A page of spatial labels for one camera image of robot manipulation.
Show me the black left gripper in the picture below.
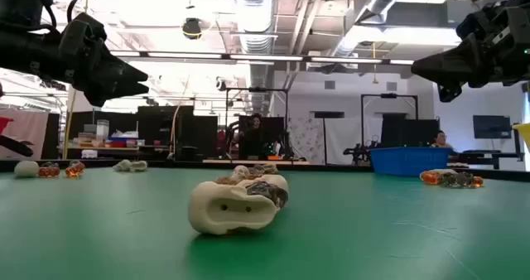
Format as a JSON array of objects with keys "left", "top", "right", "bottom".
[{"left": 57, "top": 12, "right": 150, "bottom": 108}]

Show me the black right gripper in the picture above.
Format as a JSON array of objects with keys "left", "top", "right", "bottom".
[{"left": 412, "top": 4, "right": 518, "bottom": 103}]

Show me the clear plastic container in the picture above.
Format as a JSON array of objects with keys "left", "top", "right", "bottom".
[{"left": 95, "top": 119, "right": 110, "bottom": 140}]

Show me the wooden workbench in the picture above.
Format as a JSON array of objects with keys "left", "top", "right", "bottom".
[{"left": 57, "top": 145, "right": 171, "bottom": 162}]

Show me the person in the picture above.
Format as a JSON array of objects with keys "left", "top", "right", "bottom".
[
  {"left": 238, "top": 113, "right": 270, "bottom": 159},
  {"left": 430, "top": 129, "right": 455, "bottom": 151}
]

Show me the black desk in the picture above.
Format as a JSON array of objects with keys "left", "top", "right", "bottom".
[{"left": 449, "top": 148, "right": 525, "bottom": 170}]

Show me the yellow plastic object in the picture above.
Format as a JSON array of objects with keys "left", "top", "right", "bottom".
[{"left": 512, "top": 122, "right": 530, "bottom": 149}]

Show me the blue plastic basket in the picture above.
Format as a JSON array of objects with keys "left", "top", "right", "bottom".
[{"left": 369, "top": 147, "right": 453, "bottom": 177}]

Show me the pink curtain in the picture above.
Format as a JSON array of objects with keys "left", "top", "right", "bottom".
[{"left": 0, "top": 107, "right": 50, "bottom": 161}]

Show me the black bar object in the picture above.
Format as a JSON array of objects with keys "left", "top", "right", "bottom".
[{"left": 0, "top": 135, "right": 35, "bottom": 157}]

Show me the long ceiling light bar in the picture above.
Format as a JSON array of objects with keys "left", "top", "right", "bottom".
[{"left": 109, "top": 51, "right": 415, "bottom": 65}]

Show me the green table mat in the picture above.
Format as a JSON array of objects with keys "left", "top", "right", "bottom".
[{"left": 0, "top": 167, "right": 530, "bottom": 280}]

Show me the white patterned curtain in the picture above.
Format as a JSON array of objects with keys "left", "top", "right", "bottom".
[{"left": 288, "top": 116, "right": 384, "bottom": 166}]

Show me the black metal rig frame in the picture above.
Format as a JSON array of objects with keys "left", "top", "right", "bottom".
[
  {"left": 359, "top": 92, "right": 419, "bottom": 148},
  {"left": 224, "top": 87, "right": 290, "bottom": 161}
]

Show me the dark wall monitor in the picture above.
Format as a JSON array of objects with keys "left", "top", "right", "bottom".
[{"left": 472, "top": 114, "right": 513, "bottom": 140}]

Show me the slanted silver ventilation duct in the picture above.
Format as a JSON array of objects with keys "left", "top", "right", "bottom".
[{"left": 329, "top": 0, "right": 415, "bottom": 60}]

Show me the wide silver ventilation duct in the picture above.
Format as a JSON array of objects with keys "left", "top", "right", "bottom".
[{"left": 229, "top": 0, "right": 277, "bottom": 115}]

